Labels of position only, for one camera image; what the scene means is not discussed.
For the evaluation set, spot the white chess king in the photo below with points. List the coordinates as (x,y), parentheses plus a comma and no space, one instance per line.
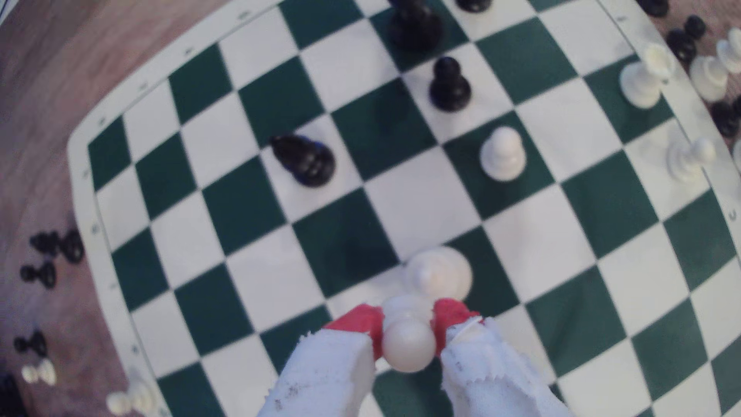
(446,269)

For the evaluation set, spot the white chess rook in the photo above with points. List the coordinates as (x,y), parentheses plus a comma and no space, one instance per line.
(640,87)

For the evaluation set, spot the green white chess mat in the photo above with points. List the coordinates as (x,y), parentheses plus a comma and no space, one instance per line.
(341,243)

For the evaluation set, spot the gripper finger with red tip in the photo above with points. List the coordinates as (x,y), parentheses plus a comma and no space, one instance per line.
(324,376)
(492,376)

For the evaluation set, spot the white chess pawn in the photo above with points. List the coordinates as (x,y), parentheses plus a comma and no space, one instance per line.
(502,159)
(408,344)
(683,162)
(139,398)
(46,372)

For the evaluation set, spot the white chess piece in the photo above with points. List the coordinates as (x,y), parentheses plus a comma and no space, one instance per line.
(707,78)

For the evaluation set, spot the tall black chess piece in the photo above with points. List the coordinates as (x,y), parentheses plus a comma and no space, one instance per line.
(414,29)

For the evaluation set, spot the black chess pawn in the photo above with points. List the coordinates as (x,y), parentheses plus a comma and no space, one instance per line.
(46,275)
(39,343)
(450,92)
(72,247)

